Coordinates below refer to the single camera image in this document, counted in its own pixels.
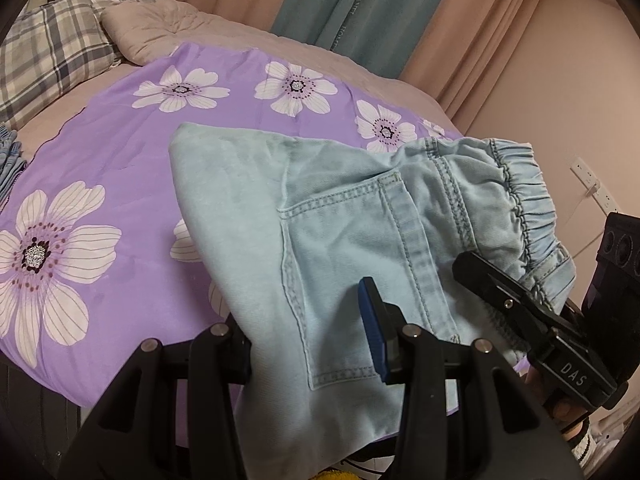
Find beige quilted pillow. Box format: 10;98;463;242
100;0;211;66

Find teal curtain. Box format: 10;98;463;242
270;0;468;81

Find striped white knit cuff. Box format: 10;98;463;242
567;422;611;467

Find dark bed frame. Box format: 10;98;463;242
0;352;85;463

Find light blue denim pants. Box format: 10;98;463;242
167;122;578;456

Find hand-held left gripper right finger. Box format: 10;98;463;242
357;276;586;480

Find yellow object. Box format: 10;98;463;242
320;465;367;480

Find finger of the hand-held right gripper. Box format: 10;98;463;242
452;251;587;357

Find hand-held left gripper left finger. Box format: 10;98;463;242
59;321;254;480

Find blue striped cloth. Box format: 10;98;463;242
0;125;29;211

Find purple floral bed sheet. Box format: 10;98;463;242
0;42;468;461

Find white wall socket strip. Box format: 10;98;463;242
570;156;622;213

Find plaid pillow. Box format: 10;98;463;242
0;0;123;131
92;0;163;17

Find white cable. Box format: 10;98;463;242
567;182;608;261

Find person's right hand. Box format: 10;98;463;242
524;365;583;423

